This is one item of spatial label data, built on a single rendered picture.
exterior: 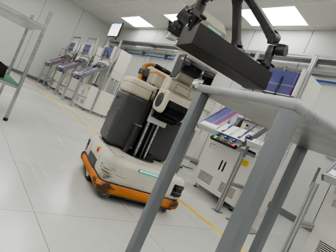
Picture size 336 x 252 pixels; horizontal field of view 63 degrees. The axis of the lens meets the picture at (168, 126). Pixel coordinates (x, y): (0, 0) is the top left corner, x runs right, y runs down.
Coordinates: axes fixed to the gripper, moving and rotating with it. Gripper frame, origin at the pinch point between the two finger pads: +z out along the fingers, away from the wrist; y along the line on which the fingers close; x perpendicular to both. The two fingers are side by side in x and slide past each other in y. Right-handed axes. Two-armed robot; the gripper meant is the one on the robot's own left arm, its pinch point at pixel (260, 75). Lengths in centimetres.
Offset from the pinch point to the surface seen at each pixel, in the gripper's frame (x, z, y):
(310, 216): 94, 92, 269
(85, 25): 945, -164, -8
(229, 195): 85, 95, 103
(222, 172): 106, 76, 99
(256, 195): -85, 58, -62
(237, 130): 91, 27, 81
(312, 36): 198, -180, 250
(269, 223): -43, 75, 3
